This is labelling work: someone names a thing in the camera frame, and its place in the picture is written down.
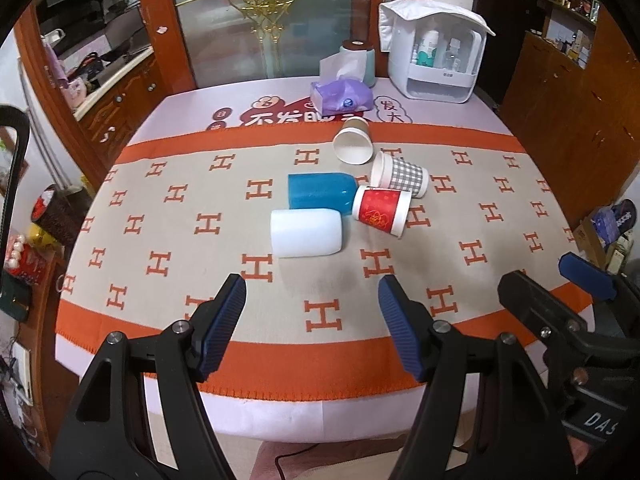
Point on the orange beige H-pattern tablecloth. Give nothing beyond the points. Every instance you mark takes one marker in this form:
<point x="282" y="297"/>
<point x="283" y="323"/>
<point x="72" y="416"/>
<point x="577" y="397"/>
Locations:
<point x="189" y="202"/>

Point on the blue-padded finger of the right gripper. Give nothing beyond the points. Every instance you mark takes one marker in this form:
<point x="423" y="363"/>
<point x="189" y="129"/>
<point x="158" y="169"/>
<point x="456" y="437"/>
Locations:
<point x="587" y="277"/>

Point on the purple tissue pack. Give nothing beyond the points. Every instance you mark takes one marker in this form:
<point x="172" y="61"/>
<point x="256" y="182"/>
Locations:
<point x="341" y="96"/>

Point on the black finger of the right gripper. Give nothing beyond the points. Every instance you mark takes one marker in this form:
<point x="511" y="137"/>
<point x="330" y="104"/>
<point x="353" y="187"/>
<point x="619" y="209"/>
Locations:
<point x="537" y="309"/>

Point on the wooden shelf cabinet right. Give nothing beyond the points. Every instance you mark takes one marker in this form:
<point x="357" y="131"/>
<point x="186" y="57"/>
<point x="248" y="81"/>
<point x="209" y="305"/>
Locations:
<point x="573" y="104"/>

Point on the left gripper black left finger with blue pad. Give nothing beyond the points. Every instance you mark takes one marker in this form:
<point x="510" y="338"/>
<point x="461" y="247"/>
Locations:
<point x="138" y="413"/>

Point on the white cosmetics storage box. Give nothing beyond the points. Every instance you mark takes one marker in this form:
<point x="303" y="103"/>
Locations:
<point x="434" y="48"/>

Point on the blue plastic cup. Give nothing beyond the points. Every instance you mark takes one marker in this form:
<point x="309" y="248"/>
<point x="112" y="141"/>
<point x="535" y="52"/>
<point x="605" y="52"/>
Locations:
<point x="330" y="190"/>

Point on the wooden side cabinet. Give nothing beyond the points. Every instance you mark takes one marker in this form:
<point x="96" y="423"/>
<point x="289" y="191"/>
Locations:
<point x="94" y="72"/>

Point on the white plastic cup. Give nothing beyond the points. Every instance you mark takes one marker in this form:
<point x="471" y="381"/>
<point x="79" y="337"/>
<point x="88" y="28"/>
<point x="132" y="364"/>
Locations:
<point x="298" y="233"/>

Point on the white paper cup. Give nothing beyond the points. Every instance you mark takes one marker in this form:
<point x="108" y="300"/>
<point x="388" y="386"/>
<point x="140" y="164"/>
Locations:
<point x="352" y="144"/>

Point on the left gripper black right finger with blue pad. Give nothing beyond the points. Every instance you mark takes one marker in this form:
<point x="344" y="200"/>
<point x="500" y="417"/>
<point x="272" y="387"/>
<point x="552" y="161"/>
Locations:
<point x="484" y="413"/>

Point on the grey checkered paper cup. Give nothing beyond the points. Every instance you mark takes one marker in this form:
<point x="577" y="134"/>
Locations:
<point x="396" y="173"/>

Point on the red paper cup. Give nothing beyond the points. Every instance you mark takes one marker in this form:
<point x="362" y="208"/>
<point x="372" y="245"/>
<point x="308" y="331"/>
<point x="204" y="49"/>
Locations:
<point x="382" y="208"/>

